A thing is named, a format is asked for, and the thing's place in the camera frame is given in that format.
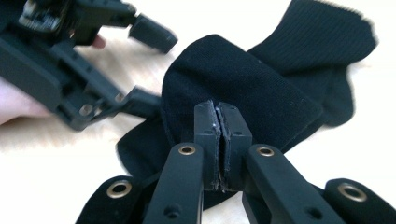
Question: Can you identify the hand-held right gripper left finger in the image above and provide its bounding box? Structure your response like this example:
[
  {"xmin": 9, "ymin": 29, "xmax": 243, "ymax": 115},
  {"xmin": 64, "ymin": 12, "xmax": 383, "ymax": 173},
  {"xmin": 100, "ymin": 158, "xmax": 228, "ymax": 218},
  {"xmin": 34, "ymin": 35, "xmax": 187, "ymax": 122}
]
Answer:
[{"xmin": 193, "ymin": 100, "xmax": 223, "ymax": 191}]

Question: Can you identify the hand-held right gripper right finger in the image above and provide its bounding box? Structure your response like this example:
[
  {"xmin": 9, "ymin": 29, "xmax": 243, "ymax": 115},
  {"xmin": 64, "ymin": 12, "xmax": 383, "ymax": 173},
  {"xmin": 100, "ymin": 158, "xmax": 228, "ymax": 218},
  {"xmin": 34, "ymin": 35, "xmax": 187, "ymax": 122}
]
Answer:
[{"xmin": 218, "ymin": 102, "xmax": 253, "ymax": 191}]

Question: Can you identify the black sock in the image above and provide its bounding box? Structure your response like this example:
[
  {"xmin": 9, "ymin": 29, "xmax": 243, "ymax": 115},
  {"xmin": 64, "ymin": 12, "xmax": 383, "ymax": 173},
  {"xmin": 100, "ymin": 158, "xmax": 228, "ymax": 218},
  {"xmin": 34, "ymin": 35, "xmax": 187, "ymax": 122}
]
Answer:
[
  {"xmin": 247, "ymin": 0, "xmax": 378, "ymax": 129},
  {"xmin": 116, "ymin": 34, "xmax": 324, "ymax": 210}
]

